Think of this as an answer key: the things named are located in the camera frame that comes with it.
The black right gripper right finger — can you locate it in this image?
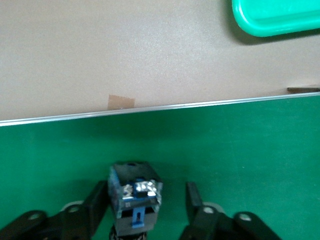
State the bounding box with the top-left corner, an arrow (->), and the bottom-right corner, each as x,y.
179,181 -> 282,240

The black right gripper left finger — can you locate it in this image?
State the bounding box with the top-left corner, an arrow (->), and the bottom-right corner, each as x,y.
0,180 -> 110,240

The yellow push button switch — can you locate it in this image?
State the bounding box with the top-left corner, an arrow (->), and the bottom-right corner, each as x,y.
107,161 -> 164,240

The green conveyor belt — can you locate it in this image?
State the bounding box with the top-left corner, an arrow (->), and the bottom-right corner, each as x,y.
0,87 -> 320,240

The brown tape piece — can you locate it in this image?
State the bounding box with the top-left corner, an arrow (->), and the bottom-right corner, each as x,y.
107,94 -> 136,111

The green plastic tray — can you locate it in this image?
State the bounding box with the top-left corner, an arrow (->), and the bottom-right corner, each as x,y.
231,0 -> 320,38

